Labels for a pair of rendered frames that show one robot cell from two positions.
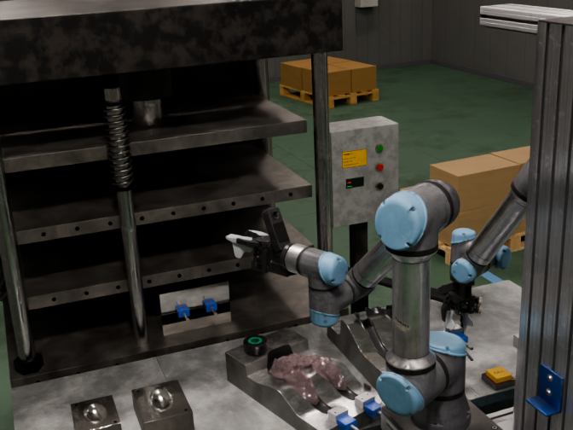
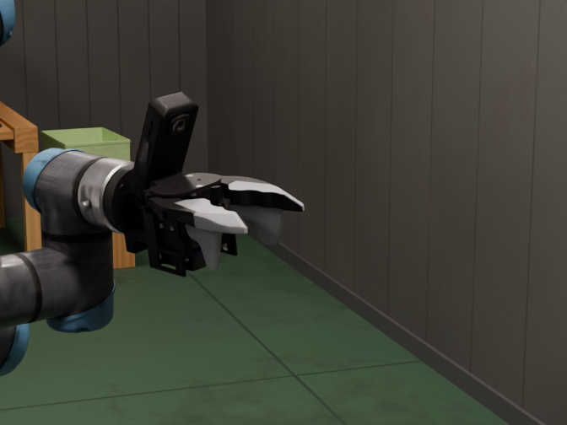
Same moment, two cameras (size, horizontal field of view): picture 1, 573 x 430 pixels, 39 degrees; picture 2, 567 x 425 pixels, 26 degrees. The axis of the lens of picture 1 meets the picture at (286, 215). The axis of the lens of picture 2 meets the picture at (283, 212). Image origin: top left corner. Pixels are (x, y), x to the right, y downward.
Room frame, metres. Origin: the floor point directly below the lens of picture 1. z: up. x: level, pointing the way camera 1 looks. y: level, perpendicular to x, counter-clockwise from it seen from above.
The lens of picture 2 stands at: (3.11, 0.19, 1.69)
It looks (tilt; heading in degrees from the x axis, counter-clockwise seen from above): 12 degrees down; 182
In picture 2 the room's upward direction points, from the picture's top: straight up
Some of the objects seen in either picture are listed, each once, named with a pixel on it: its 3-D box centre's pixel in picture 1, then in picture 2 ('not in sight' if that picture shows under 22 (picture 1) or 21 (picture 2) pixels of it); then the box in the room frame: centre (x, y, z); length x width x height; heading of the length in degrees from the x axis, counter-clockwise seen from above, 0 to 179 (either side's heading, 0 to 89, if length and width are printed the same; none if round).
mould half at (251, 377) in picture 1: (303, 381); not in sight; (2.23, -0.03, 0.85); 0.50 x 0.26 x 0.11; 37
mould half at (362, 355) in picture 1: (390, 343); not in sight; (2.43, -0.34, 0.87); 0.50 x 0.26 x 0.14; 20
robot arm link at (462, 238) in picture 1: (464, 246); not in sight; (2.35, -0.56, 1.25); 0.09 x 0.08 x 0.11; 46
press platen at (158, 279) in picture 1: (159, 243); not in sight; (3.11, 0.54, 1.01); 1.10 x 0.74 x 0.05; 110
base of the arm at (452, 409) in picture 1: (441, 400); not in sight; (1.73, -0.37, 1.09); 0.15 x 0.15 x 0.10
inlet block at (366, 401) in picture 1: (375, 410); not in sight; (2.05, -0.24, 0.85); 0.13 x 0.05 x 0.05; 37
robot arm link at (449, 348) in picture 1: (440, 361); not in sight; (1.73, -0.36, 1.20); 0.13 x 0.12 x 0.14; 137
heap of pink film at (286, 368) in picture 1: (304, 369); not in sight; (2.23, -0.04, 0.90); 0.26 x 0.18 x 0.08; 37
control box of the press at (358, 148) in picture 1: (359, 288); not in sight; (3.16, -0.30, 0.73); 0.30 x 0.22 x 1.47; 110
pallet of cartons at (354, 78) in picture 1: (327, 80); not in sight; (10.94, -0.65, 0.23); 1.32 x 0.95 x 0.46; 24
